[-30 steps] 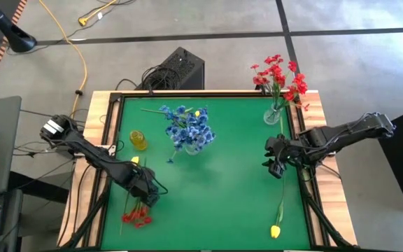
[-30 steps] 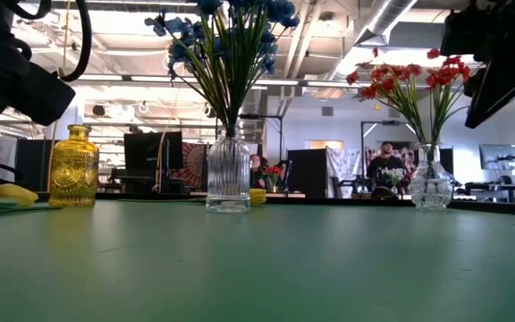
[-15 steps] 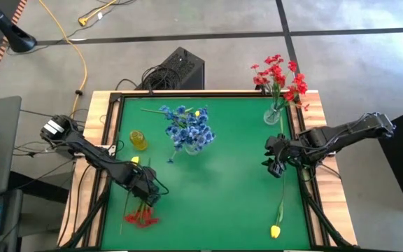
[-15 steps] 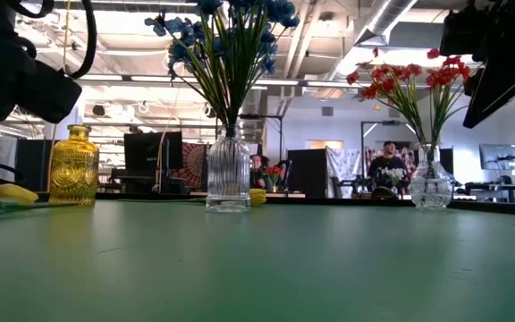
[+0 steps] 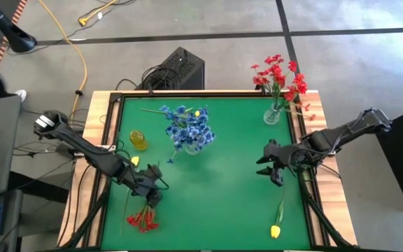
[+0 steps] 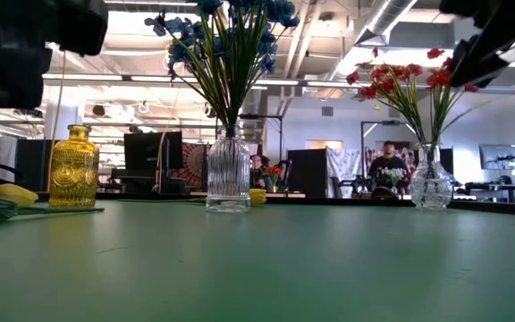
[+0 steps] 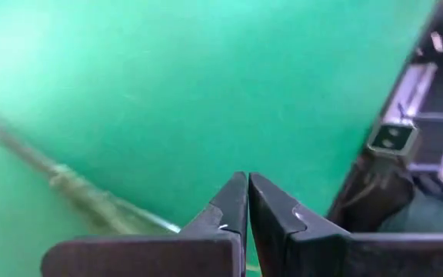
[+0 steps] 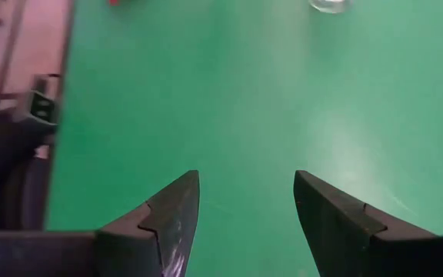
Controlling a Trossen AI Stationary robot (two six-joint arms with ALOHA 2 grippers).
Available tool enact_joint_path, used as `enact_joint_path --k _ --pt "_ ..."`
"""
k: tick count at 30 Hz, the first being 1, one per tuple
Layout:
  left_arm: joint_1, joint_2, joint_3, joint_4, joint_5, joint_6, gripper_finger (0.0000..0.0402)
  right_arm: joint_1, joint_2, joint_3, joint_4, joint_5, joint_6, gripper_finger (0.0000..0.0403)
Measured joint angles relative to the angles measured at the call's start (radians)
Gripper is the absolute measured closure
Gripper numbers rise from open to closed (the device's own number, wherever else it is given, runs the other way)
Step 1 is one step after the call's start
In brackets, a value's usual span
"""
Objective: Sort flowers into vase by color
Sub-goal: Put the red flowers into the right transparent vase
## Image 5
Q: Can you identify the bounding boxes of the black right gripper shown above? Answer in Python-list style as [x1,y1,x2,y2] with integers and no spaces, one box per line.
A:
[256,139,304,186]

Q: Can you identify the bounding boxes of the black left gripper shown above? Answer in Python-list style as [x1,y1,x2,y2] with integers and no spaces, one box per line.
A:
[128,164,164,209]

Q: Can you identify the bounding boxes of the yellow tulip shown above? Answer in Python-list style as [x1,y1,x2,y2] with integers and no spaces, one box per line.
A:
[119,155,141,235]
[269,188,288,239]
[140,107,202,118]

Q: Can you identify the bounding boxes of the blue flower bunch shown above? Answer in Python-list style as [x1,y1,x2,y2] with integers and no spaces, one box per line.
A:
[159,104,195,141]
[165,118,209,165]
[187,106,217,148]

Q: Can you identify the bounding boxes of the clear round textured glass vase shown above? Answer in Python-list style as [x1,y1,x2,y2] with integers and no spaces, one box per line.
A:
[262,104,282,126]

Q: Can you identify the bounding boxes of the clear ribbed glass vase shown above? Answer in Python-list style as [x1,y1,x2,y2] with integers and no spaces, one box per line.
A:
[184,143,202,157]

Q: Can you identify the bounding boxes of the yellow glass vase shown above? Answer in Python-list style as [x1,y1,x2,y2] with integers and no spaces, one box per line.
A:
[129,130,150,152]

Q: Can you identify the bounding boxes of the black curved clamp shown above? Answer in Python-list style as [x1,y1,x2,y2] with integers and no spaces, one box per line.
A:
[255,79,267,96]

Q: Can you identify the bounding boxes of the black computer tower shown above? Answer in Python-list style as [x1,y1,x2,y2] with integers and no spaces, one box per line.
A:
[134,46,206,91]

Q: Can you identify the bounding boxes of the black desk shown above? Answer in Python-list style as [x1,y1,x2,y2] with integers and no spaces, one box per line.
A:
[0,96,22,200]

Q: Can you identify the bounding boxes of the black floor stand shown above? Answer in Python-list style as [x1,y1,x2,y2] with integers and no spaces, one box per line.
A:
[0,0,38,54]

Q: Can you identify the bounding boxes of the black table frame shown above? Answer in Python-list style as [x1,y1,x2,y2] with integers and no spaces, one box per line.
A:
[94,91,328,252]

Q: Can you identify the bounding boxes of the black coiled cables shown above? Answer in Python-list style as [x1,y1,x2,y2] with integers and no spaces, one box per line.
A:
[115,64,176,94]

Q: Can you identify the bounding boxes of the yellow extension cable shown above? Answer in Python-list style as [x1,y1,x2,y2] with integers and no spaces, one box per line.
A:
[38,0,89,139]

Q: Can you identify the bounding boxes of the yellow plug cable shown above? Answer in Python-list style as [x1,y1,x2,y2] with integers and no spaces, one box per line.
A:
[78,0,119,27]

